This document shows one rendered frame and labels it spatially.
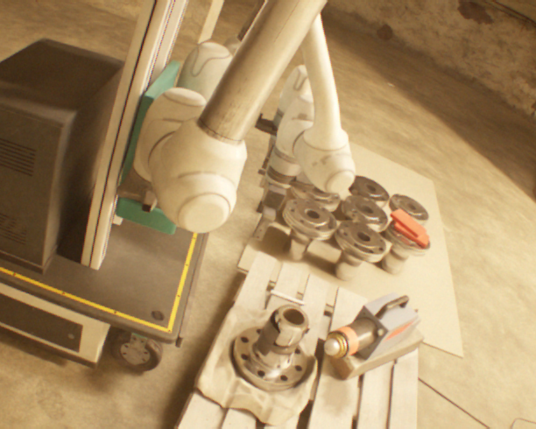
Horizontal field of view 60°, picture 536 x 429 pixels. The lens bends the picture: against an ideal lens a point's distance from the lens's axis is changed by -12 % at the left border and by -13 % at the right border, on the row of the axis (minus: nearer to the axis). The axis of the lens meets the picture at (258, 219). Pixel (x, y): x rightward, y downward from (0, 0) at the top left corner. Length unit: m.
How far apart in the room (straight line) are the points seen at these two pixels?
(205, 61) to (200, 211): 0.72
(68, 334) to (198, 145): 0.85
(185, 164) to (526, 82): 10.15
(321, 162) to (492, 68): 9.63
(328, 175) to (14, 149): 0.81
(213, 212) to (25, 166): 0.60
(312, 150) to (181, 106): 0.31
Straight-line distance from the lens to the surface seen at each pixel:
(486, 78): 10.71
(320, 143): 1.16
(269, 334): 1.66
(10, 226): 1.56
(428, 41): 10.42
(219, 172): 1.02
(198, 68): 1.64
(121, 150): 1.41
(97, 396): 1.74
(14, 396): 1.71
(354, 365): 1.87
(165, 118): 1.18
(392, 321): 1.86
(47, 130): 1.34
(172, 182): 1.02
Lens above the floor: 1.44
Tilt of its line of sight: 32 degrees down
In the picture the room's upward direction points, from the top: 23 degrees clockwise
